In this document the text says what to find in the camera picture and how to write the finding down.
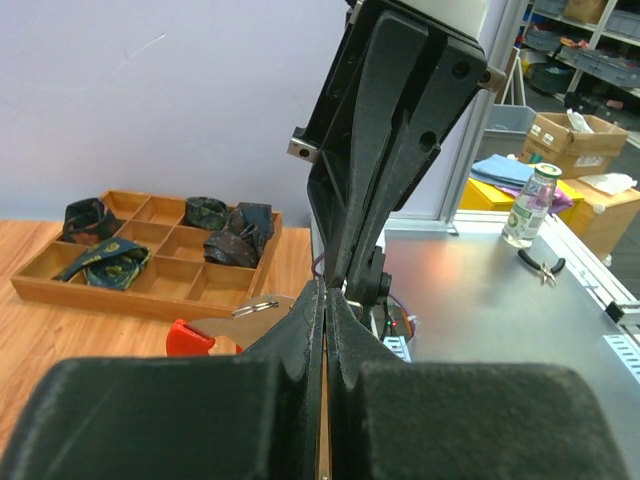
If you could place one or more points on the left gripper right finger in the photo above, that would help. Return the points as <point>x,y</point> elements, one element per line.
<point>389,419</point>

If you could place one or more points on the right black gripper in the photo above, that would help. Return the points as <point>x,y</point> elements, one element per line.
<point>403,75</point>

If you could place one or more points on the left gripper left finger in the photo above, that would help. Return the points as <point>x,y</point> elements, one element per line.
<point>255,415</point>

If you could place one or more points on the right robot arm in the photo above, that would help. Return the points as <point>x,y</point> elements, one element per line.
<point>403,75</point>

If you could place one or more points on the grey plastic crate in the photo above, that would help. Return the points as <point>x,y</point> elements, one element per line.
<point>506,130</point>

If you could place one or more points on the blue folded cloth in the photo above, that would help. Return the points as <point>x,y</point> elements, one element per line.
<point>501,171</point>

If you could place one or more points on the yellow storage bin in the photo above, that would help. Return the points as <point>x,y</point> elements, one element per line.
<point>569,203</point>

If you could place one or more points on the cardboard box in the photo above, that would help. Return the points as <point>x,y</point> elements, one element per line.
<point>552,139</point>

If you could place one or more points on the dark brown dotted necktie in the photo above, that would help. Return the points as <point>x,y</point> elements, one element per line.
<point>242,240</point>

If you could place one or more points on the wooden compartment tray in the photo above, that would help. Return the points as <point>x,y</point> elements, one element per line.
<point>154,266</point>

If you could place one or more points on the clear plastic bottle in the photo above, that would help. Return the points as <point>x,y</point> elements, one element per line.
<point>531,206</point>

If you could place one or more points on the dark patterned necktie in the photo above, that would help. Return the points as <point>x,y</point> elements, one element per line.
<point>113,264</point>

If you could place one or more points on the green patterned rolled necktie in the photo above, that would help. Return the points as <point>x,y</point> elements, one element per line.
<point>205,213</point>

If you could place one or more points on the dark rolled necktie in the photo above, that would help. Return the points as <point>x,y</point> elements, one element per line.
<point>89,222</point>

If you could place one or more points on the black handled pliers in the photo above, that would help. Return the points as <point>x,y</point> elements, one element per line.
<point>546,273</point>

